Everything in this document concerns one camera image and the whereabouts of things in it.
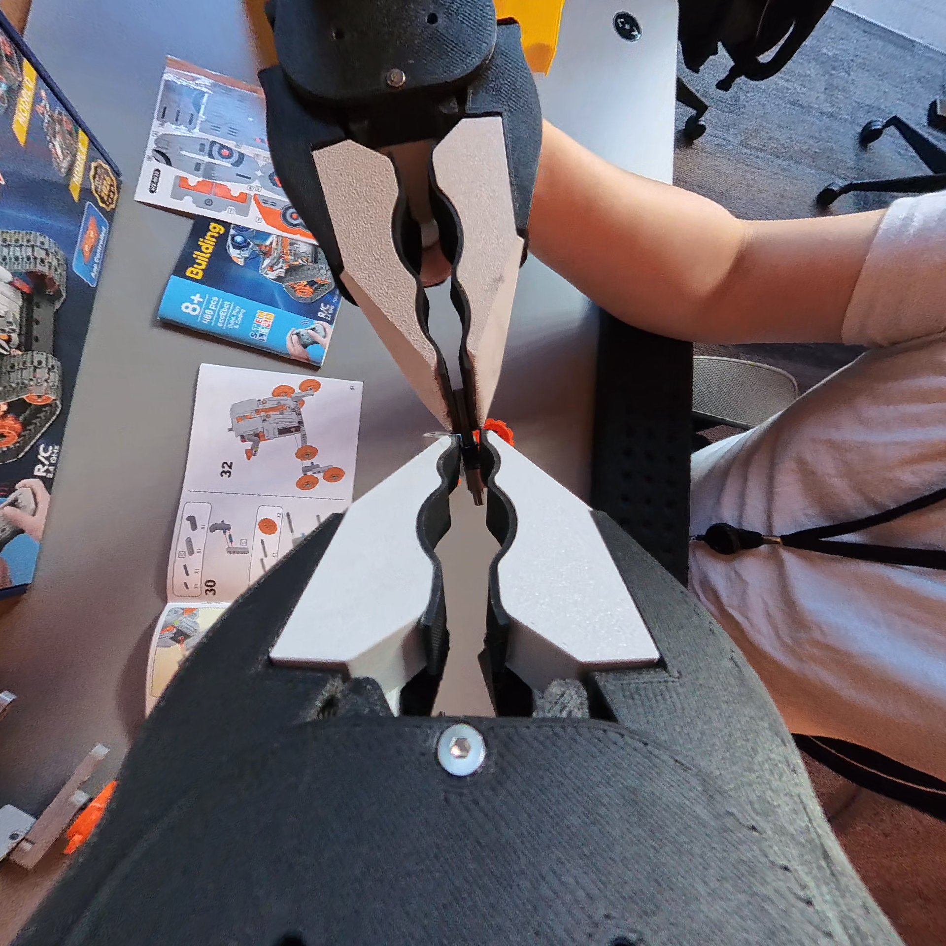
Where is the grey desk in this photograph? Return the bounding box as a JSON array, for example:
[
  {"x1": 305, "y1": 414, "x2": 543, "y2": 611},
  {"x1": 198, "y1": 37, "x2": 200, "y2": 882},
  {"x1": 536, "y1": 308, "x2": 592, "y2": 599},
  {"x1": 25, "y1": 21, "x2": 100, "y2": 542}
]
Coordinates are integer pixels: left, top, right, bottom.
[{"x1": 0, "y1": 0, "x2": 681, "y2": 917}]

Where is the blue cover booklet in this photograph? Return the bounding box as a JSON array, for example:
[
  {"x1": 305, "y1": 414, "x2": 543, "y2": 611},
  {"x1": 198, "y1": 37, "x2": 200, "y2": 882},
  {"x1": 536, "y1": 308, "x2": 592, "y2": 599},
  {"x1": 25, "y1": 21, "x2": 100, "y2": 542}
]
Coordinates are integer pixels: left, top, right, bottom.
[{"x1": 159, "y1": 219, "x2": 344, "y2": 368}]

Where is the instruction booklet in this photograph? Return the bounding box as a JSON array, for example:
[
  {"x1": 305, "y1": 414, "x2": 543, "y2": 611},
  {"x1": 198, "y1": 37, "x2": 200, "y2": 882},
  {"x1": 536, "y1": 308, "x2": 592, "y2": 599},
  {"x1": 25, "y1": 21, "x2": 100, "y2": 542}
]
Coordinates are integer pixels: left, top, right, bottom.
[{"x1": 145, "y1": 364, "x2": 363, "y2": 718}]

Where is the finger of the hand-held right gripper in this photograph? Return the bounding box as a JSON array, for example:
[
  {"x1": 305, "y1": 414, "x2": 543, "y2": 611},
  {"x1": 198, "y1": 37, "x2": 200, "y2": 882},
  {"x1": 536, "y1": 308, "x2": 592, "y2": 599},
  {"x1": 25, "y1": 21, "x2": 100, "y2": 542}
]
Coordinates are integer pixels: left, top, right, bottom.
[
  {"x1": 434, "y1": 119, "x2": 527, "y2": 433},
  {"x1": 314, "y1": 141, "x2": 462, "y2": 433}
]

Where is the white folded leaflet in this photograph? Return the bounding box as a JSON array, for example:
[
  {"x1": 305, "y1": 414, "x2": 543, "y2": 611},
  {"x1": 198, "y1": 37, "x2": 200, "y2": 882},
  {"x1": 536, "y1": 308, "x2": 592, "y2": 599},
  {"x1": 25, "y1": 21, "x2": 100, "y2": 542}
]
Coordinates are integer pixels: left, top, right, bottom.
[{"x1": 136, "y1": 57, "x2": 319, "y2": 245}]

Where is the small yellow bin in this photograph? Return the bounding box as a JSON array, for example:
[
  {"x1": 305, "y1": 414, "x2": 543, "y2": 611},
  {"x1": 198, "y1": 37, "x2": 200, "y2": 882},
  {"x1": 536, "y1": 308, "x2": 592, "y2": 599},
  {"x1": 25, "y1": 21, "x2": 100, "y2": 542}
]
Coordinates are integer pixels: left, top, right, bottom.
[{"x1": 496, "y1": 0, "x2": 567, "y2": 75}]

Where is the black office chair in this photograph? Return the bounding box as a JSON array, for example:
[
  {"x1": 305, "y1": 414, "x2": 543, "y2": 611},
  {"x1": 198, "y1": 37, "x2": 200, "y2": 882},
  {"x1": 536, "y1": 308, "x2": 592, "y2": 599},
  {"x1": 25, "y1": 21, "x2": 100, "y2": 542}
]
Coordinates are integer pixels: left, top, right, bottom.
[
  {"x1": 673, "y1": 0, "x2": 836, "y2": 144},
  {"x1": 816, "y1": 97, "x2": 946, "y2": 211}
]

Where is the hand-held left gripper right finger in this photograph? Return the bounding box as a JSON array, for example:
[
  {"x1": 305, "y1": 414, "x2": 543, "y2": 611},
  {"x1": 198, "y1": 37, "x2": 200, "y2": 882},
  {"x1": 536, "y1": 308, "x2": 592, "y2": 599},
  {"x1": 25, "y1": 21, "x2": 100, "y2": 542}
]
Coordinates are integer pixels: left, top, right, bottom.
[{"x1": 481, "y1": 434, "x2": 662, "y2": 703}]

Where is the blue robot kit box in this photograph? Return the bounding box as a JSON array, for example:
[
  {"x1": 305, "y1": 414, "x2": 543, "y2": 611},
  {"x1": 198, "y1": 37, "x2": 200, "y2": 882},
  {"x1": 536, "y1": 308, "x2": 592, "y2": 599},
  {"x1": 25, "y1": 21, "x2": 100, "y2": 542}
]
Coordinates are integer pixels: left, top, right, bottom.
[{"x1": 0, "y1": 15, "x2": 122, "y2": 595}]

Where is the black lanyard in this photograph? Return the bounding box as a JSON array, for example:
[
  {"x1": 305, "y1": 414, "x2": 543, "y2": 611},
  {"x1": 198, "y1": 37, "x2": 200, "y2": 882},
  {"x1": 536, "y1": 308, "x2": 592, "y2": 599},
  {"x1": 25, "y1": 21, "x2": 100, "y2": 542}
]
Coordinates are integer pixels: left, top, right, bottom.
[{"x1": 695, "y1": 491, "x2": 946, "y2": 572}]

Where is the person's white shirt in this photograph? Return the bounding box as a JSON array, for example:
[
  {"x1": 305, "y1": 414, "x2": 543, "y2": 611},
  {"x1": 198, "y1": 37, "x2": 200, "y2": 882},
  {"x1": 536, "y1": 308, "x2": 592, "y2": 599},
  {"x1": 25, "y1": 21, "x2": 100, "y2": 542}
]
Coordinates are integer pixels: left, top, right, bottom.
[{"x1": 688, "y1": 193, "x2": 946, "y2": 784}]

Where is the partly built toy robot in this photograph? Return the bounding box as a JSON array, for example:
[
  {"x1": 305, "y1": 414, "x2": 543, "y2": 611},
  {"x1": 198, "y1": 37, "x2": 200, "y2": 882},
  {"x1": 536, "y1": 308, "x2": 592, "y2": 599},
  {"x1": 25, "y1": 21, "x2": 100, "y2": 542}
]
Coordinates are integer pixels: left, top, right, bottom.
[{"x1": 0, "y1": 740, "x2": 119, "y2": 873}]

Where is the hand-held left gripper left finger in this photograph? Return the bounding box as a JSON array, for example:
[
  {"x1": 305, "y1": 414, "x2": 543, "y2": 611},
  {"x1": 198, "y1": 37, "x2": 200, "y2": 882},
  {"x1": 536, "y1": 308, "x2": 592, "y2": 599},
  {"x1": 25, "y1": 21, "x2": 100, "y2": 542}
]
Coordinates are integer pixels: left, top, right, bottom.
[{"x1": 270, "y1": 434, "x2": 462, "y2": 703}]

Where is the black foam mat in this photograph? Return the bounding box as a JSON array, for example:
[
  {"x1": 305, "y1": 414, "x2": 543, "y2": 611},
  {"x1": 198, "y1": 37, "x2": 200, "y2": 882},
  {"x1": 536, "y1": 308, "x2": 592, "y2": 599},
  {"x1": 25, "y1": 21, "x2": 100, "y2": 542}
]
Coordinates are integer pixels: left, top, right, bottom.
[{"x1": 592, "y1": 311, "x2": 696, "y2": 585}]

